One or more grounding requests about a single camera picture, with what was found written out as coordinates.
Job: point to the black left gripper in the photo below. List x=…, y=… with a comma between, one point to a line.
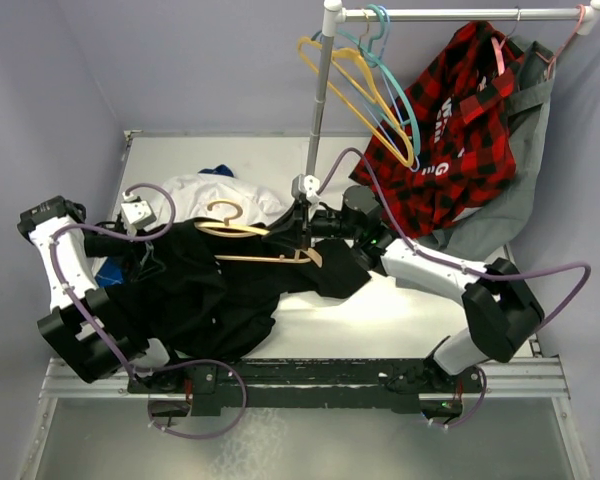
x=144, y=264

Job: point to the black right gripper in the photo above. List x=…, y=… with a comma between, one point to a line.
x=295, y=227

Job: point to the black button shirt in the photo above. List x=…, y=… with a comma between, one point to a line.
x=214, y=309

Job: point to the beige wooden hanger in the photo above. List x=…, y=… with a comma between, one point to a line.
x=225, y=229

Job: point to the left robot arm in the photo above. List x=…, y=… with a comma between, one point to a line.
x=96, y=330

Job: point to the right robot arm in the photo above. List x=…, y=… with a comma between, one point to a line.
x=418, y=303

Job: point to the white shirt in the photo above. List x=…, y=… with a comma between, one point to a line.
x=192, y=193

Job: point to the light blue hanger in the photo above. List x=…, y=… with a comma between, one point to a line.
x=401, y=123

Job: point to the red black plaid shirt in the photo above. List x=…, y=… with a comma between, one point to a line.
x=465, y=157

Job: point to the yellow hanger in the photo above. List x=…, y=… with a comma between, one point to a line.
x=351, y=65

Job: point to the teal hanger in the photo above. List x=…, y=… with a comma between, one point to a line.
x=342, y=39

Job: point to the grey shirt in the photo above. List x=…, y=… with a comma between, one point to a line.
x=503, y=218

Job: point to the pink hanger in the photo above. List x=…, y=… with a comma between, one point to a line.
x=494, y=68
x=551, y=62

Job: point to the blue garment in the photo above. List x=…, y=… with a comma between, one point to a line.
x=109, y=273

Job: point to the metal clothes rack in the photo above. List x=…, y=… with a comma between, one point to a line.
x=335, y=14

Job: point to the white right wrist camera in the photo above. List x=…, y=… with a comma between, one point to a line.
x=306, y=188

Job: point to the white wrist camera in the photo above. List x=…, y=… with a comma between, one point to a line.
x=136, y=213
x=306, y=188

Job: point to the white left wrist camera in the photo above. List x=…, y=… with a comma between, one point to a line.
x=136, y=213

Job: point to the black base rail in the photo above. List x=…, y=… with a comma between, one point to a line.
x=404, y=386

